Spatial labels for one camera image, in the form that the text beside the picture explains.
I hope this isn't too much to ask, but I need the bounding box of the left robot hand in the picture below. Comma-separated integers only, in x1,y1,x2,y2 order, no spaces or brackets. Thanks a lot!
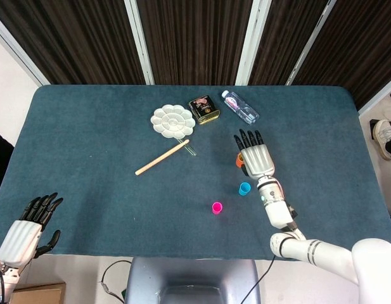
0,192,64,269

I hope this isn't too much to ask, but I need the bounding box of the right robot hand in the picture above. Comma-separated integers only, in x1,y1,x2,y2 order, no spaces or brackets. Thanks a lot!
233,129,276,181

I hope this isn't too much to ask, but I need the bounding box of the clear plastic water bottle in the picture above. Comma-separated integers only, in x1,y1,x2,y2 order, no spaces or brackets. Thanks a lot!
221,89,260,125

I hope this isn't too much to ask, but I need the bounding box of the brown cardboard box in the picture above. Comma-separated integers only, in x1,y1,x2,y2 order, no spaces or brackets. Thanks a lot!
8,281,67,304

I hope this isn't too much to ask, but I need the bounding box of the clear glass tube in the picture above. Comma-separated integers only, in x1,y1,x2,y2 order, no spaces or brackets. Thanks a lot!
182,139,198,157

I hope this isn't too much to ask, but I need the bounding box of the black gold tin can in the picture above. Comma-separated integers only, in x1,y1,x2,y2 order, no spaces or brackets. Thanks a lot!
188,96,221,126

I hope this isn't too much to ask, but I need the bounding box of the black fabric object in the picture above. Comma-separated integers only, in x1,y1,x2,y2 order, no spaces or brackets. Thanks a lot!
0,128,15,197

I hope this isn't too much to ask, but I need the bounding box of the teal table cloth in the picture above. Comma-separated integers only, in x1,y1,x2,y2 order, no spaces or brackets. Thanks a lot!
0,84,391,262

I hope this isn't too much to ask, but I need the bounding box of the white flower paint palette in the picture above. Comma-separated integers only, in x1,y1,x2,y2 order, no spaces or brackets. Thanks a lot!
150,104,196,139

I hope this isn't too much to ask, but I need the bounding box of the wooden stick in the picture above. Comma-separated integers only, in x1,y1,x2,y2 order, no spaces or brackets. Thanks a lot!
134,139,190,176

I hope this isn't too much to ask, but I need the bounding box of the dark brown curtain panel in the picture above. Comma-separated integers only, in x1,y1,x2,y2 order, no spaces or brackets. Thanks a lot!
248,0,331,86
136,0,255,86
0,0,147,86
292,0,391,110

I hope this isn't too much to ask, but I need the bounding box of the white sneaker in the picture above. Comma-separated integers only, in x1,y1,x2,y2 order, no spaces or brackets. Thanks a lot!
372,119,391,161

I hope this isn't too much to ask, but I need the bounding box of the silver robot torso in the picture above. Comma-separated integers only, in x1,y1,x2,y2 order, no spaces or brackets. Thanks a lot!
124,256,262,304

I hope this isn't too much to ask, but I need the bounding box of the black cable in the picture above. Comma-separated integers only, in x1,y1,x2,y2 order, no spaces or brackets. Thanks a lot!
245,255,277,304
101,260,132,304

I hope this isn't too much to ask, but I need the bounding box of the white partition frame post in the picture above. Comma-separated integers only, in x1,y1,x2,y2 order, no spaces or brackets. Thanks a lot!
234,0,272,86
124,0,155,86
285,0,347,86
0,12,52,86

